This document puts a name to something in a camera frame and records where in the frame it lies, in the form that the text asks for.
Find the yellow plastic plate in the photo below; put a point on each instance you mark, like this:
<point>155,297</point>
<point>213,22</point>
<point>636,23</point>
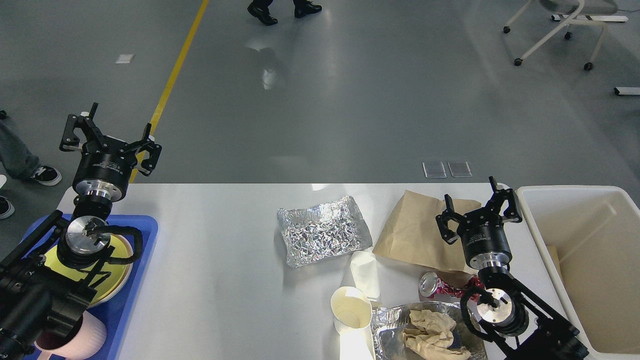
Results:
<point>52,261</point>

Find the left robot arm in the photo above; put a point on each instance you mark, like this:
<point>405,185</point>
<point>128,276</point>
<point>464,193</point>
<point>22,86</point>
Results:
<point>68,288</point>

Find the passerby in black shoes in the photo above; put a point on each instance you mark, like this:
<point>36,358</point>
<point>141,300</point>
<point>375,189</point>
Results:
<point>267,14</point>

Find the person in grey trousers sneakers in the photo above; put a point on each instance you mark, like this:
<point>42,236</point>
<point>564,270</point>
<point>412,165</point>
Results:
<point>20,164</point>

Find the white paper cup upright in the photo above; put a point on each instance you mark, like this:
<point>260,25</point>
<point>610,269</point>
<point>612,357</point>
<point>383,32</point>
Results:
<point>351,310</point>

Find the white rolling chair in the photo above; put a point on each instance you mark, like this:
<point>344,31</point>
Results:
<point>584,13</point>

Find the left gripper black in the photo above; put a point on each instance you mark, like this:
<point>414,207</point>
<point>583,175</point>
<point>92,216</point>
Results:
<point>104,170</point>

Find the crumpled foil tray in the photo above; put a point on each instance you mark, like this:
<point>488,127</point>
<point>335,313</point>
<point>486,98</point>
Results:
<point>323,231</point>

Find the pink mug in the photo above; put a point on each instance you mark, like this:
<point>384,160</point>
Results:
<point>85,339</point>

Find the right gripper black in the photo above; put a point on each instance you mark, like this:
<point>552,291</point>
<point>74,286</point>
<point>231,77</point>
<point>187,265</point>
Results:
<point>482,232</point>

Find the left floor outlet plate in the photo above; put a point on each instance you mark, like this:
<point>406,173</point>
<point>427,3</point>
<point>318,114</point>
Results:
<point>434,170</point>

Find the crumpled brown paper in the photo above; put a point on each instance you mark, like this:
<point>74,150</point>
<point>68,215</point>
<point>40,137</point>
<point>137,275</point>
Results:
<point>432,336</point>

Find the crushed red soda can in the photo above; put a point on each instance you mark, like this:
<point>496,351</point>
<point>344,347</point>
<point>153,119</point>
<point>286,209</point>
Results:
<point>431,284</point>

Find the right floor outlet plate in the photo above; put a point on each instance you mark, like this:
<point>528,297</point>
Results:
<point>460,169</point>

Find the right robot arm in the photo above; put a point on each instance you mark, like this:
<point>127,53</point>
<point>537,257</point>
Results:
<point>502,310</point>

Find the brown paper bag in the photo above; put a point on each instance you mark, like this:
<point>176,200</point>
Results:
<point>411,235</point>

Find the foil tray with paper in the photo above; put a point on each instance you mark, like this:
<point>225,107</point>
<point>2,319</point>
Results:
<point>388,324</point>

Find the blue plastic tray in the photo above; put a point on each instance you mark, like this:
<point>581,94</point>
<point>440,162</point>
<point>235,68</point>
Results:
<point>117,312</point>

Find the white plastic bin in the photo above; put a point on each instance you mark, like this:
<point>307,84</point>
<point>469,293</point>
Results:
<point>588,237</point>

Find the white furniture leg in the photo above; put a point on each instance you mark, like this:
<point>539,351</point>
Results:
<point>626,91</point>

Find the floor outlet plate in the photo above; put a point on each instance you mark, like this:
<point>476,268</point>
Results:
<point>460,169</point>
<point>434,170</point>

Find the white paper cup lying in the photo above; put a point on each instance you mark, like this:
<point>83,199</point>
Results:
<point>364,271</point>

